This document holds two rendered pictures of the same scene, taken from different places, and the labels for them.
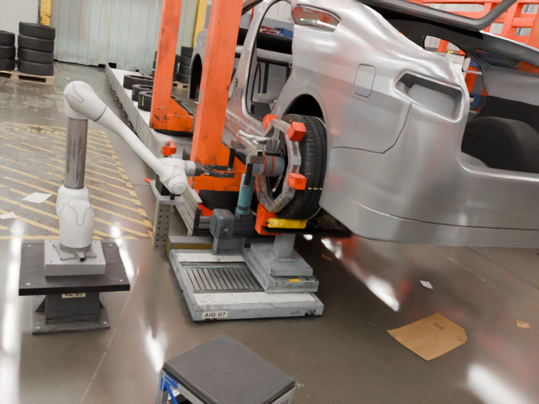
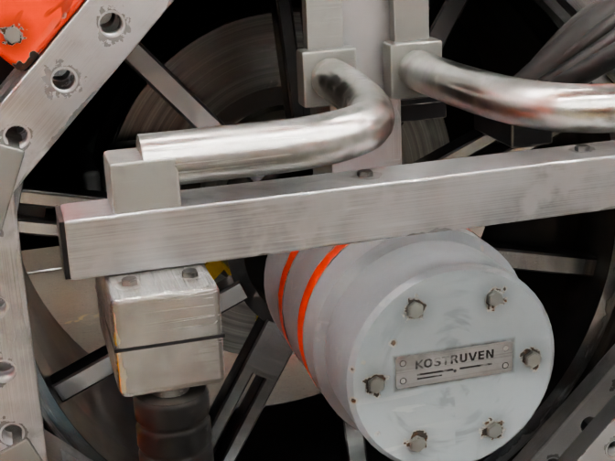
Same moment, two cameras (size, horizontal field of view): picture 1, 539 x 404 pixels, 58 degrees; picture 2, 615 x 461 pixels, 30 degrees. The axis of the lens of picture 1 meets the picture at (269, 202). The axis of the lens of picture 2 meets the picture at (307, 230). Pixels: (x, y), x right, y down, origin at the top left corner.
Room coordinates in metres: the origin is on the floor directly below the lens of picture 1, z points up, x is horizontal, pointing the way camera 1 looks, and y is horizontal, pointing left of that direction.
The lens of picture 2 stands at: (2.87, 0.77, 1.13)
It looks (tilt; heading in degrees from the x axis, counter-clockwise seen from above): 18 degrees down; 280
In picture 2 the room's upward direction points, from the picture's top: 3 degrees counter-clockwise
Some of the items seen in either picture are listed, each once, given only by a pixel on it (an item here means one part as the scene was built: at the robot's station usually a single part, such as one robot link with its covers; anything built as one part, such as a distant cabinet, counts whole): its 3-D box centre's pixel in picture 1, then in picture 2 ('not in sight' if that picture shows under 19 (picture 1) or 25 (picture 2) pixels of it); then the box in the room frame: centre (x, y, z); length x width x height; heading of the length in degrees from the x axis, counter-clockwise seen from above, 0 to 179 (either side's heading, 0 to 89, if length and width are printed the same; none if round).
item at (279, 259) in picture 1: (284, 243); not in sight; (3.04, -0.15, 0.32); 0.40 x 0.30 x 0.28; 25
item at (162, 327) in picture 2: (238, 143); (155, 305); (3.04, 0.26, 0.93); 0.09 x 0.05 x 0.05; 115
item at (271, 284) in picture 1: (278, 268); not in sight; (3.03, -0.15, 0.13); 0.50 x 0.36 x 0.10; 25
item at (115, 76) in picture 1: (138, 91); not in sight; (9.77, 3.00, 0.20); 6.82 x 0.86 x 0.39; 25
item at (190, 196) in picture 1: (169, 167); not in sight; (4.45, 0.99, 0.28); 2.47 x 0.09 x 0.22; 25
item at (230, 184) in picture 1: (249, 167); not in sight; (3.44, 0.20, 0.69); 0.52 x 0.17 x 0.35; 115
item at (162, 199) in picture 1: (166, 192); not in sight; (3.27, 0.73, 0.44); 0.43 x 0.17 x 0.03; 25
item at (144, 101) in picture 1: (160, 103); not in sight; (7.61, 1.98, 0.39); 0.66 x 0.66 x 0.24
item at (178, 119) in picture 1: (191, 115); not in sight; (5.19, 1.00, 0.69); 0.52 x 0.17 x 0.35; 115
